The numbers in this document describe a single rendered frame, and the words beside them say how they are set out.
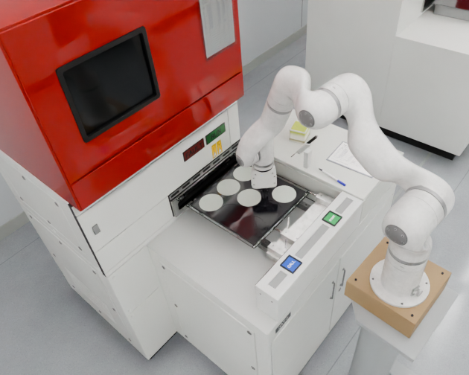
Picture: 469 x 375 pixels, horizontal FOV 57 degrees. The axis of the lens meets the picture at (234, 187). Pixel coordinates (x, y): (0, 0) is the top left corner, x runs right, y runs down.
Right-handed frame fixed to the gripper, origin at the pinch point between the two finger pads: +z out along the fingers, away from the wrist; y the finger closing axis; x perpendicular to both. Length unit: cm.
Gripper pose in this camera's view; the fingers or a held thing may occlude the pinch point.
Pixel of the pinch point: (264, 193)
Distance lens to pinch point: 179.5
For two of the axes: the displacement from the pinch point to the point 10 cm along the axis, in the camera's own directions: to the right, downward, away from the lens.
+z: 0.8, 7.1, 7.0
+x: -0.4, -7.0, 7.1
